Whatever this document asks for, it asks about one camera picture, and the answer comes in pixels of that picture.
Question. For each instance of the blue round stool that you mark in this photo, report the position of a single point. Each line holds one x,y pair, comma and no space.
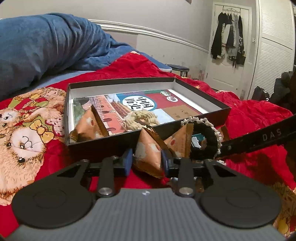
183,71

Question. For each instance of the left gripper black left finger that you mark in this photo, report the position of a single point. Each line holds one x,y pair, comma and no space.
69,194

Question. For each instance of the red cartoon print blanket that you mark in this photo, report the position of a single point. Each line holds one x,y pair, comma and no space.
271,165

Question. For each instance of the dark clothes on door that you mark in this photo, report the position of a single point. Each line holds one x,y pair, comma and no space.
228,39

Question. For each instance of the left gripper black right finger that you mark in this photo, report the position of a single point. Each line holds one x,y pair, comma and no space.
224,195

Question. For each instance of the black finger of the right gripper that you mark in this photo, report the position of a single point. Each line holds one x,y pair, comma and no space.
280,133

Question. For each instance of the black shallow cardboard box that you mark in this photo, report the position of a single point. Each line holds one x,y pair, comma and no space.
116,145

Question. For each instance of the black white lace scrunchie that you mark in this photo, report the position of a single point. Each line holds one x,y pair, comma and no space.
203,138

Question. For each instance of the cream braided scrunchie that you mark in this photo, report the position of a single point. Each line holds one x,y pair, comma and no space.
138,119

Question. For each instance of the brown triangular snack packet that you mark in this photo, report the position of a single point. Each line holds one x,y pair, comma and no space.
88,125

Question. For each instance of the white door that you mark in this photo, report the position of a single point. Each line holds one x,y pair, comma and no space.
220,74

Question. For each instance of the blue fleece blanket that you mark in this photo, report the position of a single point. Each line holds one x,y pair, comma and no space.
34,46

